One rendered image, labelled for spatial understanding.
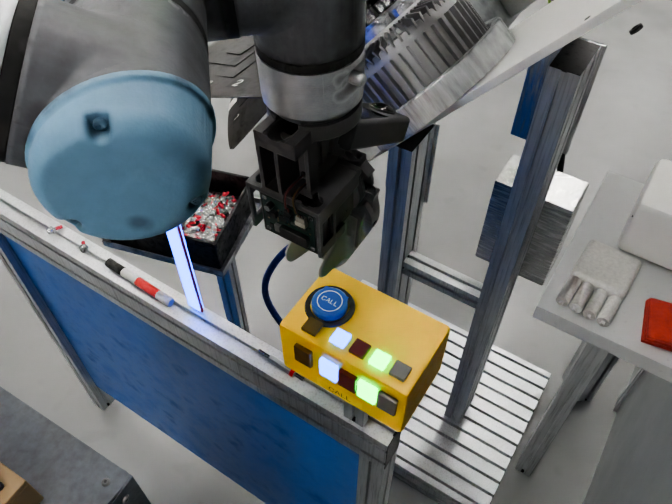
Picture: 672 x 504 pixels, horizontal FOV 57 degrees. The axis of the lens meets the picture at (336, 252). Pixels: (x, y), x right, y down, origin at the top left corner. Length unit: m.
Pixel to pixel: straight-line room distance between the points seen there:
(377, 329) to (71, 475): 0.35
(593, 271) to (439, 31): 0.43
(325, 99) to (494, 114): 2.37
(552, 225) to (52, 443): 0.89
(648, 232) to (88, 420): 1.50
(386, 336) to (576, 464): 1.25
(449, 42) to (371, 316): 0.43
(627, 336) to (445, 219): 1.35
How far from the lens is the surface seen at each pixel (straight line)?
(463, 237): 2.23
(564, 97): 0.95
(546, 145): 1.00
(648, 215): 1.05
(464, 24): 0.95
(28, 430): 0.77
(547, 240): 1.24
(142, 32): 0.30
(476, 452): 1.72
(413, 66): 0.92
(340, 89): 0.43
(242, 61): 0.82
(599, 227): 1.14
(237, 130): 1.14
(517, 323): 2.04
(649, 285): 1.09
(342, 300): 0.68
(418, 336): 0.67
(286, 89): 0.43
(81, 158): 0.26
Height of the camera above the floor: 1.63
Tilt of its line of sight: 50 degrees down
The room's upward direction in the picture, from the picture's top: straight up
